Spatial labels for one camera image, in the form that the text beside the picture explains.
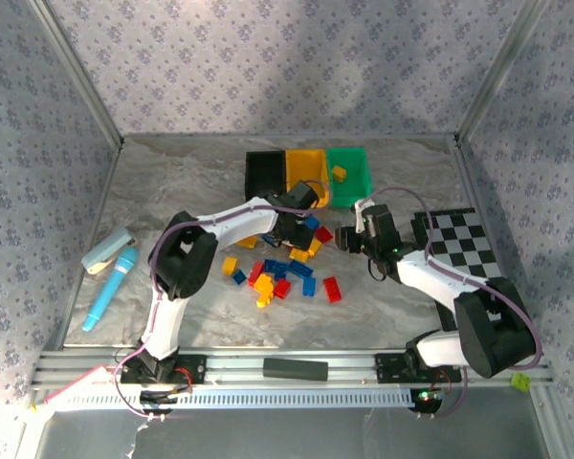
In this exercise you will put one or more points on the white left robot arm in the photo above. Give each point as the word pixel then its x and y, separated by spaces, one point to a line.
pixel 239 222

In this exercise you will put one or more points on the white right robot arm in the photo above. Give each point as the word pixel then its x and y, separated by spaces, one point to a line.
pixel 430 275

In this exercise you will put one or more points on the yellow plastic bin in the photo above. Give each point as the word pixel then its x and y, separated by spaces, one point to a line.
pixel 306 165

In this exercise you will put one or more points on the black plastic bin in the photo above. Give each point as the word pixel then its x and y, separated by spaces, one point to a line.
pixel 264 174

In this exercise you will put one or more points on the small blue lego brick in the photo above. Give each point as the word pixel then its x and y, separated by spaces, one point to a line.
pixel 239 277

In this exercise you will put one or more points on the green plastic bin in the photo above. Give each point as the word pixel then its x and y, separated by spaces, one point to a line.
pixel 356 172

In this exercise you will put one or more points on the black white checkerboard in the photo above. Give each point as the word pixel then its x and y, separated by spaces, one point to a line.
pixel 464 244

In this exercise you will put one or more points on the dark grey rectangular block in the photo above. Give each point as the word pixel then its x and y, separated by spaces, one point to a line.
pixel 295 369

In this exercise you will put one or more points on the light blue stapler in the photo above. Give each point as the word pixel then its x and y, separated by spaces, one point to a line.
pixel 107 248

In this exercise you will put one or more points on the blue marker pen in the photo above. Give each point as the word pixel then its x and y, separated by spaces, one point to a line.
pixel 112 282

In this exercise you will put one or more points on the red and white strip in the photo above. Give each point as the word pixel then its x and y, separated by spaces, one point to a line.
pixel 74 385

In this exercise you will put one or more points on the aluminium frame side rail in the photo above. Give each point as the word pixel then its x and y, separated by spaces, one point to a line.
pixel 471 177
pixel 103 191

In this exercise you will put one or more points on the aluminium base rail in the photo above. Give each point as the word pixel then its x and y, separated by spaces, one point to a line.
pixel 249 364

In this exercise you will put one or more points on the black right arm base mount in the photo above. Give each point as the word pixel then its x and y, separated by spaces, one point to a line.
pixel 392 368

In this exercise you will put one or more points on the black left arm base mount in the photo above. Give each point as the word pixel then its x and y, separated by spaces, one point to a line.
pixel 191 370

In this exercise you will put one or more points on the aluminium frame post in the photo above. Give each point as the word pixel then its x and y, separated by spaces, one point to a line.
pixel 79 72
pixel 501 72

